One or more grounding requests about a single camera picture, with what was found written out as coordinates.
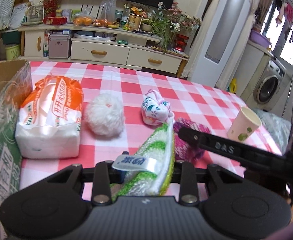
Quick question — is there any grey storage box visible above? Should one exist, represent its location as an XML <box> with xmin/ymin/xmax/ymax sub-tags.
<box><xmin>48</xmin><ymin>34</ymin><xmax>72</xmax><ymax>59</ymax></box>

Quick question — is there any white paper cup green print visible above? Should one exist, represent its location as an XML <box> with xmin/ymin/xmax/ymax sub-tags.
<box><xmin>227</xmin><ymin>106</ymin><xmax>262</xmax><ymax>142</ymax></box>

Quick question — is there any red lantern ornament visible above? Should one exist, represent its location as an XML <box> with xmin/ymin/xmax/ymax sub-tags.
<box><xmin>174</xmin><ymin>34</ymin><xmax>189</xmax><ymax>51</ymax></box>

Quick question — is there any green waste bin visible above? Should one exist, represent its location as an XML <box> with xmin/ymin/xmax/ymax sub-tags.
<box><xmin>5</xmin><ymin>44</ymin><xmax>21</xmax><ymax>61</ymax></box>

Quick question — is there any white standing air conditioner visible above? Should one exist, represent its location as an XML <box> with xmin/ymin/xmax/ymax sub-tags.
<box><xmin>184</xmin><ymin>0</ymin><xmax>251</xmax><ymax>87</ymax></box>

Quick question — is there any cardboard box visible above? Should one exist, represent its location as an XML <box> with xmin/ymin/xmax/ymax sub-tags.
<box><xmin>0</xmin><ymin>60</ymin><xmax>33</xmax><ymax>239</ymax></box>

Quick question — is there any pink white checkered tablecloth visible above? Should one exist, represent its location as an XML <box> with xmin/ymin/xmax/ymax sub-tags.
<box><xmin>18</xmin><ymin>60</ymin><xmax>293</xmax><ymax>217</ymax></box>

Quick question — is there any potted flower plant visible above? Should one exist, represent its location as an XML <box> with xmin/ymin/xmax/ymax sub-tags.
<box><xmin>146</xmin><ymin>2</ymin><xmax>202</xmax><ymax>51</ymax></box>

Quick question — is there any wooden framed picture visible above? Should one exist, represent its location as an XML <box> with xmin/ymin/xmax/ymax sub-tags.
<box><xmin>127</xmin><ymin>14</ymin><xmax>143</xmax><ymax>31</ymax></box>

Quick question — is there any green white striped cloth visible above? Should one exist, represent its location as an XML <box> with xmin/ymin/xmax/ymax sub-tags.
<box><xmin>110</xmin><ymin>118</ymin><xmax>175</xmax><ymax>201</ymax></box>

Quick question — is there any white fluffy plush ball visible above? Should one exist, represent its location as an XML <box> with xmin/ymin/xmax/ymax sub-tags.
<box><xmin>84</xmin><ymin>94</ymin><xmax>125</xmax><ymax>137</ymax></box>

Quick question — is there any washing machine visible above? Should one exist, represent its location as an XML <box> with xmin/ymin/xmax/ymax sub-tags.
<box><xmin>253</xmin><ymin>57</ymin><xmax>289</xmax><ymax>111</ymax></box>

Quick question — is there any yellow detergent bottle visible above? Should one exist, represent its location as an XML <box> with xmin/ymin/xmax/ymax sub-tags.
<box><xmin>227</xmin><ymin>78</ymin><xmax>237</xmax><ymax>94</ymax></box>

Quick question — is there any orange white tissue package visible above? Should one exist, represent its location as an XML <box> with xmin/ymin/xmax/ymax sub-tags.
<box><xmin>15</xmin><ymin>75</ymin><xmax>83</xmax><ymax>159</ymax></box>

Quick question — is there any red gift box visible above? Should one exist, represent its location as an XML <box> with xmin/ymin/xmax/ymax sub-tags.
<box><xmin>43</xmin><ymin>16</ymin><xmax>67</xmax><ymax>25</ymax></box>

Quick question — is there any white floral cloth pouch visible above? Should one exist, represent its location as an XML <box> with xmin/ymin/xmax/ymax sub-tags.
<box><xmin>141</xmin><ymin>89</ymin><xmax>174</xmax><ymax>126</ymax></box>

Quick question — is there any magenta knitted item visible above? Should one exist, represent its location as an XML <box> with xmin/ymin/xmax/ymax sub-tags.
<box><xmin>173</xmin><ymin>117</ymin><xmax>213</xmax><ymax>163</ymax></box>

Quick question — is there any plastic bag of oranges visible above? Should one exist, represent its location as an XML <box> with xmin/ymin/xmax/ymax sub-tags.
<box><xmin>72</xmin><ymin>0</ymin><xmax>119</xmax><ymax>29</ymax></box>

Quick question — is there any cream tv cabinet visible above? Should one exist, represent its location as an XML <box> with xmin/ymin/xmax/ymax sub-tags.
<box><xmin>18</xmin><ymin>24</ymin><xmax>189</xmax><ymax>77</ymax></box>

